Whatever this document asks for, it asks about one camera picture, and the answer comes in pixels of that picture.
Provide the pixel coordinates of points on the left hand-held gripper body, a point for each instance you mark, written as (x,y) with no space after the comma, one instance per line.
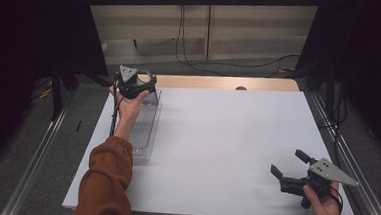
(128,83)

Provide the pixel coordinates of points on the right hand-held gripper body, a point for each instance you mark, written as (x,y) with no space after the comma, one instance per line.
(317,182)

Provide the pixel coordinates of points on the clear plastic box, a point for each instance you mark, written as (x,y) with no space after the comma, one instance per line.
(145,131)

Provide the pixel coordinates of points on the person's left hand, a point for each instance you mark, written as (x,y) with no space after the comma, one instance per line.
(127,112)

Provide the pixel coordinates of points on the person's right hand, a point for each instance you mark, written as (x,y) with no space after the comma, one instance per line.
(324,211)

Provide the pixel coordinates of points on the white table sheet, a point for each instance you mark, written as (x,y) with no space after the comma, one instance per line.
(225,156)

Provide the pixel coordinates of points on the wooden table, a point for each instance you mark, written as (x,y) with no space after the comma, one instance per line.
(213,82)

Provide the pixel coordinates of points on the small black floor strip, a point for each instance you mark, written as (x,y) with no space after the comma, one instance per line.
(78,126)

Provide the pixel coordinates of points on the black stand leg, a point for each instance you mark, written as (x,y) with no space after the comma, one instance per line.
(56,92)

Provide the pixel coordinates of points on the black horizontal bar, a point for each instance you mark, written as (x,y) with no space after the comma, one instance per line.
(218,1)

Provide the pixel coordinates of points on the black curtain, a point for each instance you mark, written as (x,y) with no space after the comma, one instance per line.
(25,44)
(368,58)

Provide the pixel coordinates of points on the metal floor rail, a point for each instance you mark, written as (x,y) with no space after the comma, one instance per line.
(31,171)
(358,171)

